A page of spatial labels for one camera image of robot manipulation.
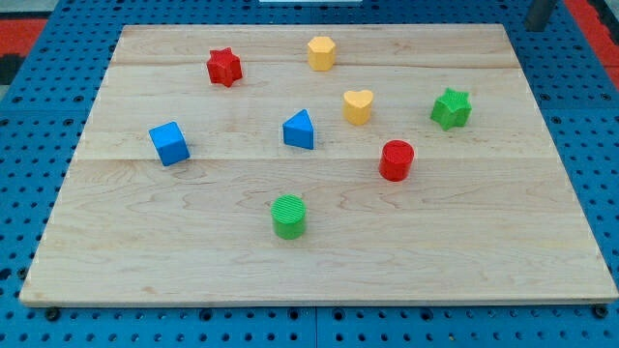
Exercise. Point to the yellow heart block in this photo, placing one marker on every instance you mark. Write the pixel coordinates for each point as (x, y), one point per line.
(357, 106)

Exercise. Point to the red star block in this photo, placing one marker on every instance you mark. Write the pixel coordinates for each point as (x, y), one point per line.
(224, 67)

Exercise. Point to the green star block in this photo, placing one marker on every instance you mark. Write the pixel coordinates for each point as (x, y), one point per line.
(451, 109)

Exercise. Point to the wooden board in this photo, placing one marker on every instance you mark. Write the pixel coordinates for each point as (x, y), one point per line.
(486, 216)

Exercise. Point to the green cylinder block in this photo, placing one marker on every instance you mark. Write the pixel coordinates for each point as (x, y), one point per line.
(288, 213)

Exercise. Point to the blue triangle block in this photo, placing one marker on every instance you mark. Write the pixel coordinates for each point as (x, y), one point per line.
(298, 131)

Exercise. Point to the red cylinder block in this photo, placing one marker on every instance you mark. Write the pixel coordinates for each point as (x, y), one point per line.
(396, 160)

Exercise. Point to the yellow hexagon block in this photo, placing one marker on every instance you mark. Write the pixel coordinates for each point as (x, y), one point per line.
(321, 53)

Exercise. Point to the blue cube block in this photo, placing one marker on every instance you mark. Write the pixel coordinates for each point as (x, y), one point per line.
(169, 143)

